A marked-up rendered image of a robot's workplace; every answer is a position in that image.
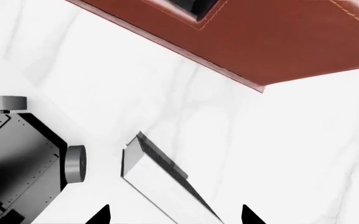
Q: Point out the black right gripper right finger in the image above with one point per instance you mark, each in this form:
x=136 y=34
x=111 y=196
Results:
x=250 y=217

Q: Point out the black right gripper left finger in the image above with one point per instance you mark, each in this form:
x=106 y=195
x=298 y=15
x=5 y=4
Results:
x=103 y=216

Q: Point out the brown leather caddy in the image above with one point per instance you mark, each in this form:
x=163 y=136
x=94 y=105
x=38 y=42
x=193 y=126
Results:
x=260 y=37

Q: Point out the grey robot wheel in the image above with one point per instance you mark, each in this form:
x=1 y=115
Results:
x=2 y=103
x=75 y=164

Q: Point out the white rectangular box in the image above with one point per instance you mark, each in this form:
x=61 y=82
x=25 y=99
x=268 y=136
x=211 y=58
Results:
x=163 y=179

